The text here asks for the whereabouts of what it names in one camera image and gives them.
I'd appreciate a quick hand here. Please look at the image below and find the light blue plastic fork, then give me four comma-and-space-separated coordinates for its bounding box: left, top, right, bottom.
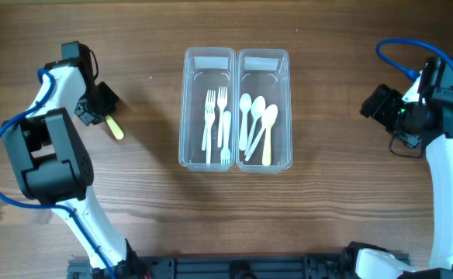
220, 111, 232, 164

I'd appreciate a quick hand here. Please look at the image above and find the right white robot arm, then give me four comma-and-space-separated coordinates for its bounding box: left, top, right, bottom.
351, 57, 453, 278

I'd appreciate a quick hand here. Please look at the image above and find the white plastic spoon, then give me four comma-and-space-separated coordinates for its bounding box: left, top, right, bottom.
245, 105, 278, 161
239, 93, 252, 151
247, 96, 266, 151

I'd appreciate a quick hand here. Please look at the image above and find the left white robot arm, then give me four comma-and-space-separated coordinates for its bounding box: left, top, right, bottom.
0, 41, 137, 278

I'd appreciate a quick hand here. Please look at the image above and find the yellow plastic fork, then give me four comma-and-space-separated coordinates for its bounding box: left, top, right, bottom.
105, 115, 125, 140

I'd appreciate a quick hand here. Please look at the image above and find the clear plastic container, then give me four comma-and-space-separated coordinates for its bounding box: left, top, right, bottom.
233, 49, 292, 174
178, 47, 237, 172

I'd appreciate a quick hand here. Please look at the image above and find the right clear plastic container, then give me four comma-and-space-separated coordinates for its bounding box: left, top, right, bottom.
233, 49, 292, 174

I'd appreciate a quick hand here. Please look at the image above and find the black aluminium base frame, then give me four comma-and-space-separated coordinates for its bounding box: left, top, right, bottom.
67, 242, 412, 279

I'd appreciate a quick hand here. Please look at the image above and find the left clear plastic container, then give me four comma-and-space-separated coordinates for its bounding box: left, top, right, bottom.
178, 47, 237, 172

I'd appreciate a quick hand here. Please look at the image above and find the white plastic fork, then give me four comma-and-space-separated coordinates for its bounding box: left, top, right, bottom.
205, 106, 216, 164
217, 86, 227, 148
202, 89, 216, 151

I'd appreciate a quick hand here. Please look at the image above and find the right blue cable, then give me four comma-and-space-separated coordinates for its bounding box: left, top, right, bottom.
375, 37, 453, 195

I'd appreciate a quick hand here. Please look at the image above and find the yellow plastic spoon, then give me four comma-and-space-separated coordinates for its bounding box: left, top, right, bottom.
262, 122, 274, 166

